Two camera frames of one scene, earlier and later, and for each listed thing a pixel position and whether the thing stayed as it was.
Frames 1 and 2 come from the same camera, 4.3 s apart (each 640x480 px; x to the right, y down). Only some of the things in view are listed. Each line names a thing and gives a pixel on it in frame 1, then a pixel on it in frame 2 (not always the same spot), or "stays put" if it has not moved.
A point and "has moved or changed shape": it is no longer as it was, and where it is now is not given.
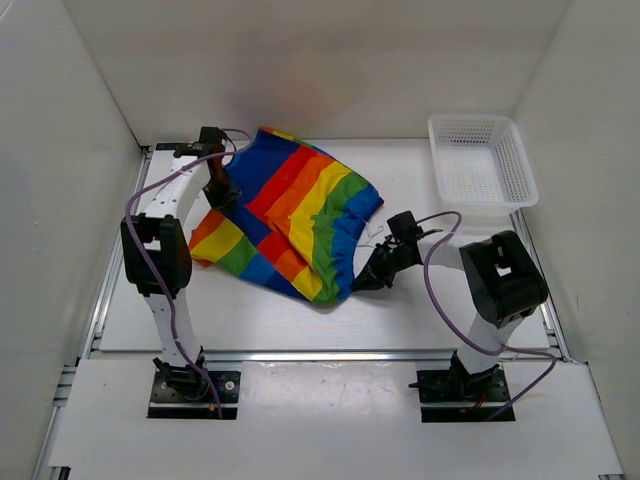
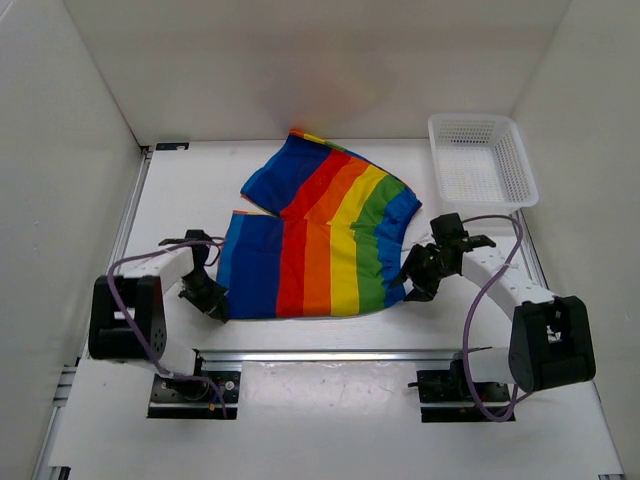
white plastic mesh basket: [480, 164] stays put
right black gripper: [372, 276] to [423, 291]
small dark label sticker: [165, 146] stays put
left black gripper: [225, 200] to [214, 304]
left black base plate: [167, 403] stays put
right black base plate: [448, 396] stays put
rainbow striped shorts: [295, 227] has moved or changed shape
